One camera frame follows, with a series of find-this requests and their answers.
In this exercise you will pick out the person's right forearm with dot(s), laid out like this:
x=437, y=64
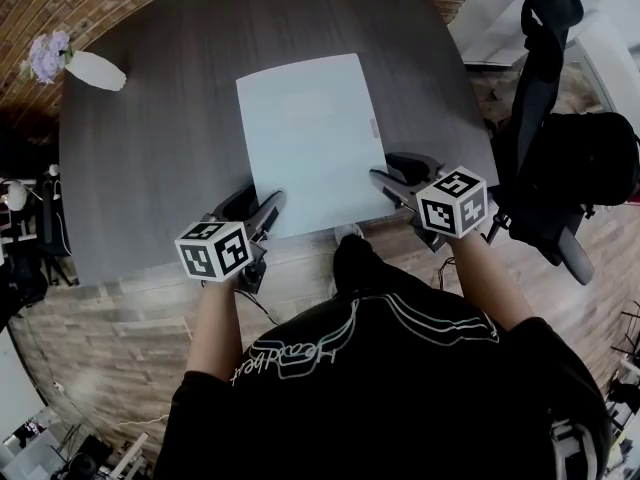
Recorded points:
x=492, y=288

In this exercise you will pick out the person's white shoe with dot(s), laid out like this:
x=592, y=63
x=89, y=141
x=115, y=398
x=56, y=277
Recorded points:
x=350, y=230

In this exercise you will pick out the black backpack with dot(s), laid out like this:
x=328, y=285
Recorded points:
x=595, y=158

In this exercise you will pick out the person's black trouser leg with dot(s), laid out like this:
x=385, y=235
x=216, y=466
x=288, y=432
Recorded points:
x=362, y=268

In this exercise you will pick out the black music stand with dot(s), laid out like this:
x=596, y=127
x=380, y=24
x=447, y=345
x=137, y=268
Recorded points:
x=627, y=333

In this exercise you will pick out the dark wooden desk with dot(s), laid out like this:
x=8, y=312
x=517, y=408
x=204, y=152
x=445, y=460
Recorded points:
x=165, y=158

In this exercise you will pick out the person's left forearm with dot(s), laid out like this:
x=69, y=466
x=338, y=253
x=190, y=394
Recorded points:
x=212, y=333

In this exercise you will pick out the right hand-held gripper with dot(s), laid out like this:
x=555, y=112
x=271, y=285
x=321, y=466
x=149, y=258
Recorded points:
x=452, y=203

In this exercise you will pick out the black mesh office chair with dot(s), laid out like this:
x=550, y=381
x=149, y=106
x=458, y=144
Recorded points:
x=540, y=83

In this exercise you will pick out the person in dark shirt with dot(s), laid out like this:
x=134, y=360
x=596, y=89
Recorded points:
x=390, y=408

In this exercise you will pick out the purple flower bunch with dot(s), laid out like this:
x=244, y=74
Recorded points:
x=47, y=55

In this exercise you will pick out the white round lamp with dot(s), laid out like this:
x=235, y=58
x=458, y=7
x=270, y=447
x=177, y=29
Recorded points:
x=17, y=195

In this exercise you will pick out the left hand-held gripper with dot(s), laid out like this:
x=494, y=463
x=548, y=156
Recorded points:
x=212, y=255

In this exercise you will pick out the black equipment rack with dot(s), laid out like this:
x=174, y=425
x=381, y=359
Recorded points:
x=45, y=228

